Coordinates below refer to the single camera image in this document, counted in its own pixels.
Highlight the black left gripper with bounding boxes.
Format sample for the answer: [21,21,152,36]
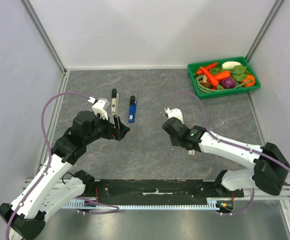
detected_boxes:
[84,111,130,145]

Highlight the blue and black stapler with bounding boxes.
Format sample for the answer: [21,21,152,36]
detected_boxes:
[128,95,137,124]

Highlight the beige and black stapler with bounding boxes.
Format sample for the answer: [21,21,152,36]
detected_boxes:
[111,88,119,115]

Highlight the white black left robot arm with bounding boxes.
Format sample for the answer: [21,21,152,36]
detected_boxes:
[0,111,130,240]

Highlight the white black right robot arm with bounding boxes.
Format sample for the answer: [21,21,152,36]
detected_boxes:
[162,117,290,197]

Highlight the brown toy mushroom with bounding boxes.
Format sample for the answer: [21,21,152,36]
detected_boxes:
[201,75,213,89]

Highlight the green toy long beans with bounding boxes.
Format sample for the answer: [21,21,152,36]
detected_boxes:
[195,76,250,94]

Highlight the orange toy carrot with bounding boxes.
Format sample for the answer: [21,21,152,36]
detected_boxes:
[200,67,219,86]
[196,62,218,76]
[214,70,231,81]

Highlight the green plastic basket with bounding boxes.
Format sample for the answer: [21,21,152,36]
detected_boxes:
[187,56,261,99]

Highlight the purple toy onion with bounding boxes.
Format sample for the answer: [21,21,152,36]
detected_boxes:
[221,77,236,89]

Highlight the white toy radish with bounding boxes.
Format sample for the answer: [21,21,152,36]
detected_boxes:
[221,61,242,70]

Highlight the green toy leafy vegetable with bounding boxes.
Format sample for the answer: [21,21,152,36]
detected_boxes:
[231,65,252,83]

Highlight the small orange toy pumpkin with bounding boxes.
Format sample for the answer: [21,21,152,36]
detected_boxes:
[241,74,256,88]

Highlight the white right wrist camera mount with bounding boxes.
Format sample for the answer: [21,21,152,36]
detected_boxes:
[164,107,184,124]

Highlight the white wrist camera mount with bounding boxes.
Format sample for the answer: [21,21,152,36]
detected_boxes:
[88,97,109,120]
[164,107,184,124]

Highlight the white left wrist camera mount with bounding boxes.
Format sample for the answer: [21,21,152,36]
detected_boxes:
[88,97,109,120]

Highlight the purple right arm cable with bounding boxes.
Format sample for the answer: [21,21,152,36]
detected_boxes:
[168,91,290,216]

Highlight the light blue slotted cable duct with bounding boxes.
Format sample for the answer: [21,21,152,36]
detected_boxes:
[62,198,222,210]

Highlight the aluminium frame rail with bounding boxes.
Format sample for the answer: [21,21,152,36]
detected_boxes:
[20,0,67,74]

